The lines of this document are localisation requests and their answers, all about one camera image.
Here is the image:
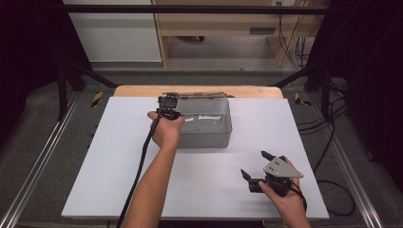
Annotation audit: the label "black curtain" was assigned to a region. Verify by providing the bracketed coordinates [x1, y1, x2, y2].
[305, 0, 403, 179]
[0, 0, 93, 143]

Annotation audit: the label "light wooden desk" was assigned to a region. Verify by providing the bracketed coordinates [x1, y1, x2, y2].
[151, 0, 321, 68]

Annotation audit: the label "person's left hand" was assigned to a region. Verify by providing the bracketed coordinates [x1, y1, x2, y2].
[146, 110, 186, 150]

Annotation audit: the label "person's right hand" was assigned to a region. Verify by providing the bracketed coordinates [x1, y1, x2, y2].
[258, 156, 308, 220]

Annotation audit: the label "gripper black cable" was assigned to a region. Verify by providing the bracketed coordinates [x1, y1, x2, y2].
[115, 113, 164, 228]
[288, 180, 309, 214]

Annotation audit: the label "yellow black striped tape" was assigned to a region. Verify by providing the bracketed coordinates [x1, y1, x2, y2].
[294, 91, 313, 107]
[90, 91, 105, 108]

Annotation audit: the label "black floor cables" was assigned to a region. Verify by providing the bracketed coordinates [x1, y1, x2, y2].
[296, 80, 357, 218]

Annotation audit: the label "white cabinet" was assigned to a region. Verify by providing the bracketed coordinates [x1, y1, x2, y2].
[62, 0, 163, 64]

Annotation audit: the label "grey desk socket box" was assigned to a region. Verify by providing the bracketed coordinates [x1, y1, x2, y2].
[249, 27, 277, 36]

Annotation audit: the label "coiled desk cables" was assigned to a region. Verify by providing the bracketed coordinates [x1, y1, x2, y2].
[277, 1, 317, 69]

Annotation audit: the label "transparent grey lidded plastic box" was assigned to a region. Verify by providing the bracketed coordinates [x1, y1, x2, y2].
[161, 90, 234, 149]

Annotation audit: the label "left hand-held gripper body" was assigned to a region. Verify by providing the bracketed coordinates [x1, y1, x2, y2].
[156, 95, 182, 122]

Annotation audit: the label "aluminium floor rail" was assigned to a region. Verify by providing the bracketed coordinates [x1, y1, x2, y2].
[327, 132, 386, 228]
[0, 93, 82, 228]

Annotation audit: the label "black frame post with brace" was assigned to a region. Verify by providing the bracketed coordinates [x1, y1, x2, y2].
[272, 60, 334, 122]
[55, 60, 120, 122]

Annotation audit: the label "white table cover board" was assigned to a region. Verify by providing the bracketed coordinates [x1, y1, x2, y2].
[61, 96, 331, 221]

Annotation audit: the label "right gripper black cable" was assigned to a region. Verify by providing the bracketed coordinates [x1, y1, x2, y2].
[288, 180, 309, 214]

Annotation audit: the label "black horizontal frame bar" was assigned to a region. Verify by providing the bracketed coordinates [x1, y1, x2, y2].
[65, 4, 332, 15]

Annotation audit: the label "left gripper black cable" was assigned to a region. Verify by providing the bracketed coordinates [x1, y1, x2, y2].
[115, 113, 164, 228]

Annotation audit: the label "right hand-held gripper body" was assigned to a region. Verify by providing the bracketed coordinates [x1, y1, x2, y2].
[247, 155, 304, 198]

